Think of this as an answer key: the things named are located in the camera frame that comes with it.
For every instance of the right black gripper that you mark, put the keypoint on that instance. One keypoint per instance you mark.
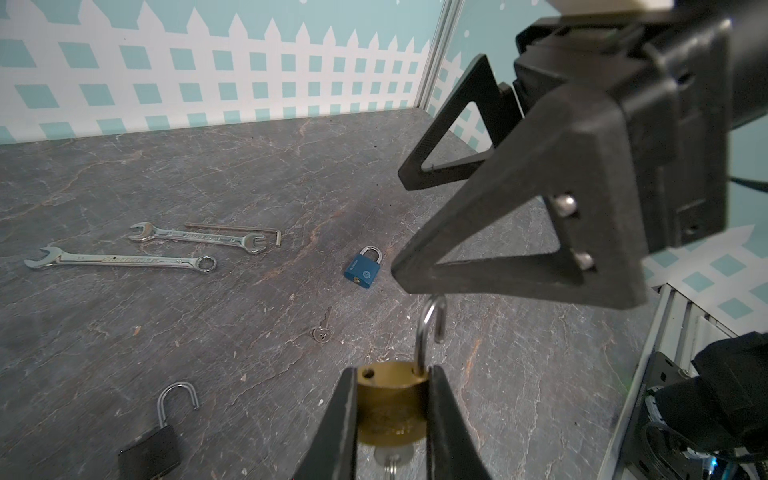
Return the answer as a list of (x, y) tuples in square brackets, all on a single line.
[(660, 90)]

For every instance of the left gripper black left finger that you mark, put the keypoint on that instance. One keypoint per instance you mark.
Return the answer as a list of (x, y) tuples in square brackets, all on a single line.
[(333, 451)]

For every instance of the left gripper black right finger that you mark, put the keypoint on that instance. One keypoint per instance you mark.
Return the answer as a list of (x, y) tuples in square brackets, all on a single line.
[(450, 451)]

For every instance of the small key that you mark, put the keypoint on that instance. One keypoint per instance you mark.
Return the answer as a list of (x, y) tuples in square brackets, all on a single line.
[(393, 459), (322, 333)]

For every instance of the brass padlock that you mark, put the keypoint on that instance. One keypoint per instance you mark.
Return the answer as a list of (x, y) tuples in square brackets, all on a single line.
[(393, 396)]

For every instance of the dark purple padlock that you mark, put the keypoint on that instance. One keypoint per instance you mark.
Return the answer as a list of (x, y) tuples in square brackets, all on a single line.
[(156, 453)]

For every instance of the blue padlock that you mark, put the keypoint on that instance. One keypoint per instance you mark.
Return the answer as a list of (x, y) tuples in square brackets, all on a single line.
[(364, 267)]

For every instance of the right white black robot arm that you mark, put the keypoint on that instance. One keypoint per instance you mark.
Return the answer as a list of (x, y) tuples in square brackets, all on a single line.
[(619, 122)]

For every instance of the thin brown hex key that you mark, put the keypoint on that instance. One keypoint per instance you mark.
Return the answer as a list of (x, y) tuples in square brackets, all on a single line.
[(278, 234)]

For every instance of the short silver wrench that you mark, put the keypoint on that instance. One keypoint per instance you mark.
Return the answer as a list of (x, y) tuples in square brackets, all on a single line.
[(251, 243)]

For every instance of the long silver wrench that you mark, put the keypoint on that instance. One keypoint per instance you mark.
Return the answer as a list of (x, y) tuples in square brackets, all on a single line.
[(55, 256)]

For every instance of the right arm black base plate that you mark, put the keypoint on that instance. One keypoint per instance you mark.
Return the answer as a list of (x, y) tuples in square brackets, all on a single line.
[(712, 425)]

